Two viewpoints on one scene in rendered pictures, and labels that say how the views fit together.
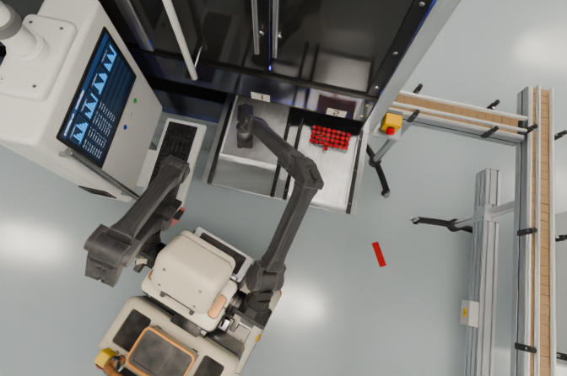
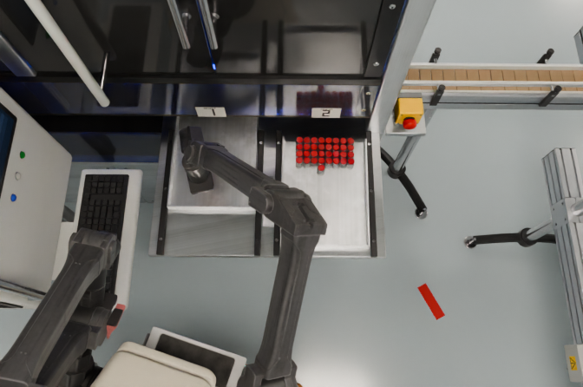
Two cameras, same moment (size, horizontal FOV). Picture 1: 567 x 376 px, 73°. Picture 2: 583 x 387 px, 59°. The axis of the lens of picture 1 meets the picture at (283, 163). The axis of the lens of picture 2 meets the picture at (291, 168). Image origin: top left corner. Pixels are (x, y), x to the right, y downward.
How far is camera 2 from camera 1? 16 cm
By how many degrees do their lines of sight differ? 3
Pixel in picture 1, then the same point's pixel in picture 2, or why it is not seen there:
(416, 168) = (455, 167)
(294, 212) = (290, 279)
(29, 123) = not seen: outside the picture
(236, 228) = (220, 308)
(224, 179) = (181, 243)
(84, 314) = not seen: outside the picture
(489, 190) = (566, 179)
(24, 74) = not seen: outside the picture
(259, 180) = (234, 235)
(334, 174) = (342, 202)
